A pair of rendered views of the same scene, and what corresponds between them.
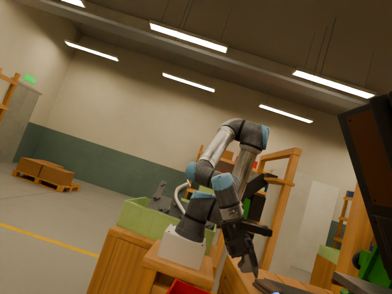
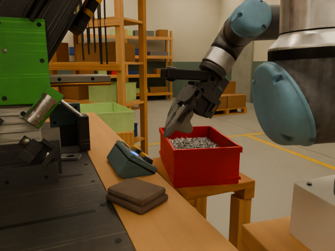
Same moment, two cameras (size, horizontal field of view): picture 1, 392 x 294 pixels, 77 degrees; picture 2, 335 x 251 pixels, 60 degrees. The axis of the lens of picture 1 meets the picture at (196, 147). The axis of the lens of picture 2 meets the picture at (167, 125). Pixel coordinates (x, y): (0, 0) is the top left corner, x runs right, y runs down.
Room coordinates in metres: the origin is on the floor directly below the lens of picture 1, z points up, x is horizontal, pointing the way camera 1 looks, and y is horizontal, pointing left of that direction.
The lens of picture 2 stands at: (1.53, -0.57, 1.16)
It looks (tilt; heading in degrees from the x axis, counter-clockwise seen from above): 12 degrees down; 159
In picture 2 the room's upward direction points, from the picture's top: straight up
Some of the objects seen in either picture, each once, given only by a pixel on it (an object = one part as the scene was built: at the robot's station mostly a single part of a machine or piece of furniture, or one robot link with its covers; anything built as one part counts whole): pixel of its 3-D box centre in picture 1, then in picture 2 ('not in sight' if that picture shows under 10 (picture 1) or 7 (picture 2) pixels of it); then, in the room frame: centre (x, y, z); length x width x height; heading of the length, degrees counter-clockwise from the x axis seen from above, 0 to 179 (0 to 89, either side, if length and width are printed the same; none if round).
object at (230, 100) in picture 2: not in sight; (217, 97); (-4.64, 3.04, 0.37); 1.20 x 0.80 x 0.74; 98
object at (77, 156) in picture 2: not in sight; (70, 157); (0.69, -0.56, 0.90); 0.06 x 0.04 x 0.01; 73
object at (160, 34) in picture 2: not in sight; (122, 65); (-7.68, 1.38, 1.12); 3.16 x 0.54 x 2.24; 90
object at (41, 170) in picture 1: (50, 174); not in sight; (5.96, 3.07, 0.22); 1.20 x 0.81 x 0.44; 85
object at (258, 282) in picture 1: (268, 288); (136, 193); (1.01, -0.44, 0.91); 0.10 x 0.08 x 0.03; 30
